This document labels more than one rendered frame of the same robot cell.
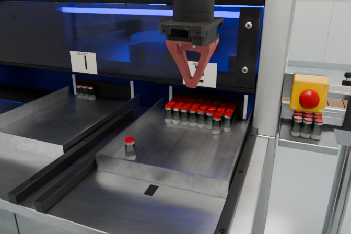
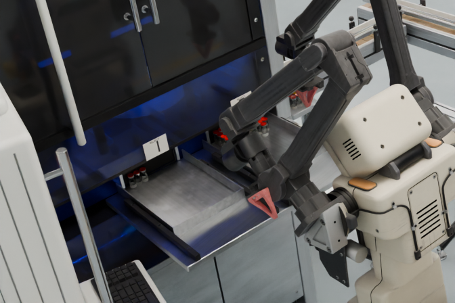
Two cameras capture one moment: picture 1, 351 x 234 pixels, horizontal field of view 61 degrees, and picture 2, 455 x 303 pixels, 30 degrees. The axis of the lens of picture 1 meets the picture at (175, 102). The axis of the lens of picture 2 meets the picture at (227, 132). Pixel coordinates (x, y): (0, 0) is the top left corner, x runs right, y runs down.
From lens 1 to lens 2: 2.36 m
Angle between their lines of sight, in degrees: 47
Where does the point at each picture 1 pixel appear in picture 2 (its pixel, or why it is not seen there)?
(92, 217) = not seen: hidden behind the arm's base
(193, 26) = (320, 81)
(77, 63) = (150, 151)
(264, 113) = (282, 105)
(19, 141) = (212, 210)
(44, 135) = (199, 205)
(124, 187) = not seen: hidden behind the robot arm
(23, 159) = (227, 214)
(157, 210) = (319, 171)
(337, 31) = not seen: outside the picture
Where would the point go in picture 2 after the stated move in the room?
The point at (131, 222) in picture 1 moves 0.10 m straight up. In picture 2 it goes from (321, 179) to (317, 152)
